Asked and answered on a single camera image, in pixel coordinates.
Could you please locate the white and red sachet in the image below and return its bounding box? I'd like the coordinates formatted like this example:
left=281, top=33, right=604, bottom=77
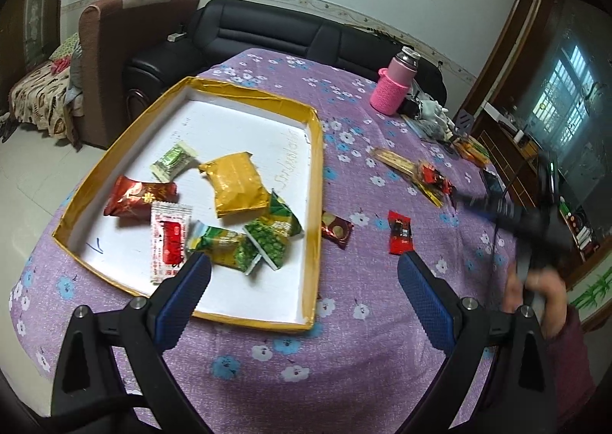
left=150, top=201, right=193, bottom=285

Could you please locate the cracker packet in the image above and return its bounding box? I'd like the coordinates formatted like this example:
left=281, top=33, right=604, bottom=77
left=371, top=148, right=420, bottom=178

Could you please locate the yellow snack packet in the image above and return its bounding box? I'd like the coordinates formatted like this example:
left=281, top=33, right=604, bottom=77
left=198, top=152, right=270, bottom=217

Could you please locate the person's right hand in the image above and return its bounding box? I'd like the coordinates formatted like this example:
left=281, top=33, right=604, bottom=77
left=502, top=263, right=567, bottom=340

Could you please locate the black smartphone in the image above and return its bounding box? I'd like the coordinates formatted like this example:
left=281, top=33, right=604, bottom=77
left=480, top=169, right=506, bottom=200

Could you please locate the red and black snack packet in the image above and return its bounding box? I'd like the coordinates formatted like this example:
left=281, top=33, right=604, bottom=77
left=388, top=210, right=414, bottom=256

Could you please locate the green pea snack packet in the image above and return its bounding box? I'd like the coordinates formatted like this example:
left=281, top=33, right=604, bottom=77
left=187, top=222, right=261, bottom=276

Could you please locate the orange snack packets pile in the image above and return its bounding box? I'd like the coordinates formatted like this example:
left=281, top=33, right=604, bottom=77
left=452, top=135, right=491, bottom=169

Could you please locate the dark red round-logo packet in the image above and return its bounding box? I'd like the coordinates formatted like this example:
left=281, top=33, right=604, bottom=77
left=322, top=211, right=354, bottom=250

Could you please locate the dark red candy packet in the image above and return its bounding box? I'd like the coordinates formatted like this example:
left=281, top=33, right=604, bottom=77
left=103, top=175, right=178, bottom=219

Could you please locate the purple floral tablecloth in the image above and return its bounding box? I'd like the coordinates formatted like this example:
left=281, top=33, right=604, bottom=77
left=8, top=46, right=537, bottom=434

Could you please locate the red snack packet cluster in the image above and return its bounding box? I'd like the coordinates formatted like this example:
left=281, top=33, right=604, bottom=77
left=412, top=162, right=456, bottom=208

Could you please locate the wooden cabinet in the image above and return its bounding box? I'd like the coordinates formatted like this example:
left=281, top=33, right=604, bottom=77
left=462, top=0, right=611, bottom=330

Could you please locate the pale green candy packet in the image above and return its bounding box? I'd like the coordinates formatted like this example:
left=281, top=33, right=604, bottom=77
left=150, top=141, right=198, bottom=183

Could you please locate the yellow-rimmed white tray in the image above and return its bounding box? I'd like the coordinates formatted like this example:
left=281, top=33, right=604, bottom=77
left=50, top=75, right=326, bottom=334

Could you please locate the crumpled plastic bag pile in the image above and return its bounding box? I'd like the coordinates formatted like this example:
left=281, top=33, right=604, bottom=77
left=398, top=91, right=454, bottom=142

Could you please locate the pink knit-sleeved bottle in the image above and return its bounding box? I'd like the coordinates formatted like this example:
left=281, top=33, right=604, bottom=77
left=370, top=46, right=421, bottom=116

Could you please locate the patterned blanket bed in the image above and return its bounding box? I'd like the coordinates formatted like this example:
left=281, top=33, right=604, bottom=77
left=9, top=33, right=84, bottom=149

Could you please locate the brown armchair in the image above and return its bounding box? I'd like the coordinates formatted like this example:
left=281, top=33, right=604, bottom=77
left=76, top=0, right=200, bottom=149

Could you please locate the black leather sofa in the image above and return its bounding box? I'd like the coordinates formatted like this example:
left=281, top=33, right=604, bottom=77
left=123, top=0, right=448, bottom=124

